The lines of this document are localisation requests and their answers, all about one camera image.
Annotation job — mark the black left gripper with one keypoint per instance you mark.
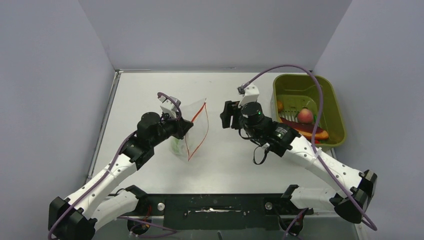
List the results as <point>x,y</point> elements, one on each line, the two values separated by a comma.
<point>182,126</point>

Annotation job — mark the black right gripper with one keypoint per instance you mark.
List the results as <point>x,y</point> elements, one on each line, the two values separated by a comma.
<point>232,109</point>

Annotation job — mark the green toy starfruit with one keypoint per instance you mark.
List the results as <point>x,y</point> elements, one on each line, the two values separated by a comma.
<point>178,146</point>

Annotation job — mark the clear zip top bag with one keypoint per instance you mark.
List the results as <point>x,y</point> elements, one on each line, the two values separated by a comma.
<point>196,112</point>

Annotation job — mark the brown toy potato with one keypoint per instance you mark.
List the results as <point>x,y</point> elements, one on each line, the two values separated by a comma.
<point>280,106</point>

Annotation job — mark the olive green plastic tub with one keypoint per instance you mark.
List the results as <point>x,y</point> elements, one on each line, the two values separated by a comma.
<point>296,101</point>

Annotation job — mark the pink toy peach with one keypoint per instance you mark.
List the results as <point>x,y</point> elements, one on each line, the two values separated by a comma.
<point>305,116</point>

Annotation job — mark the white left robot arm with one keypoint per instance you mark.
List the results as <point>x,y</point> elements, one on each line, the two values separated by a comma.
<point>81,214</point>

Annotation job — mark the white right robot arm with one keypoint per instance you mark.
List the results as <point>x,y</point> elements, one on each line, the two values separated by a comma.
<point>350,190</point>

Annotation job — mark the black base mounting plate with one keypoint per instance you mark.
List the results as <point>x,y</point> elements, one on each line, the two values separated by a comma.
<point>217,211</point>

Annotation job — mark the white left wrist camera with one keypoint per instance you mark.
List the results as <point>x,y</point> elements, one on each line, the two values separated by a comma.
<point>168,106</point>

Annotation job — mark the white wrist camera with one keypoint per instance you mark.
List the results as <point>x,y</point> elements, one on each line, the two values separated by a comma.
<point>168,106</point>
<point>249,94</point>

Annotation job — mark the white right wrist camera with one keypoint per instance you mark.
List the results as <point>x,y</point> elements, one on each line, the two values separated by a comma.
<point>249,94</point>

